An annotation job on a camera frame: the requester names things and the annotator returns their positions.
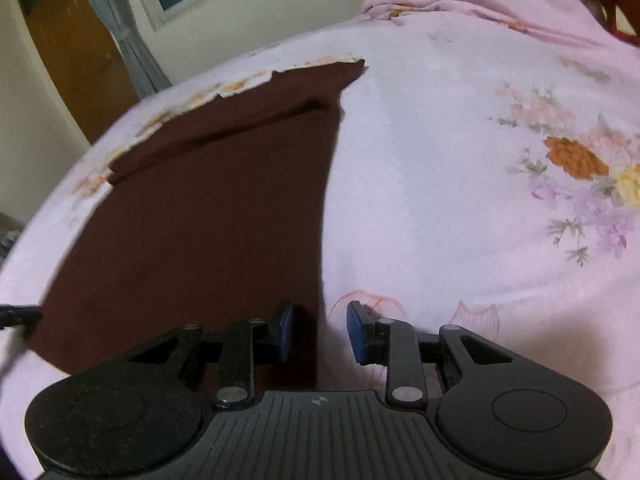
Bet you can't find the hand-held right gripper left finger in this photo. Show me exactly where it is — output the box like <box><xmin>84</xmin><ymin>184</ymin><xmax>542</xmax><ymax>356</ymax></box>
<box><xmin>100</xmin><ymin>300</ymin><xmax>297</xmax><ymax>411</ymax></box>

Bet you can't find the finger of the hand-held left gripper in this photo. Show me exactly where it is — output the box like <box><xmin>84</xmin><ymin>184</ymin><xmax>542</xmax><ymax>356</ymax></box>
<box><xmin>0</xmin><ymin>304</ymin><xmax>44</xmax><ymax>331</ymax></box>

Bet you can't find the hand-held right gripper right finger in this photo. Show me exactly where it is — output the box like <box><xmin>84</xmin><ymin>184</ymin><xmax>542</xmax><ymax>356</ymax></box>
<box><xmin>345</xmin><ymin>300</ymin><xmax>522</xmax><ymax>406</ymax></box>

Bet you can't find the maroon long-sleeved shirt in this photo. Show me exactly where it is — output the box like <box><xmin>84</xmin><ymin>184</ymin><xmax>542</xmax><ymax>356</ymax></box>
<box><xmin>25</xmin><ymin>57</ymin><xmax>369</xmax><ymax>392</ymax></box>

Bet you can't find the wooden door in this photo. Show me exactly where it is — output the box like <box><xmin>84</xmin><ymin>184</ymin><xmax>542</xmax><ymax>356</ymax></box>
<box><xmin>16</xmin><ymin>0</ymin><xmax>142</xmax><ymax>145</ymax></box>

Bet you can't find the grey curtain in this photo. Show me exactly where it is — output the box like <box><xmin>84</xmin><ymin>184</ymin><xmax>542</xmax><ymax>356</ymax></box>
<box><xmin>66</xmin><ymin>0</ymin><xmax>172</xmax><ymax>100</ymax></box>

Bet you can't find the wooden headboard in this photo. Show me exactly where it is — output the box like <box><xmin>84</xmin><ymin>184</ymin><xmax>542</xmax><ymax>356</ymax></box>
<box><xmin>592</xmin><ymin>0</ymin><xmax>640</xmax><ymax>47</ymax></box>

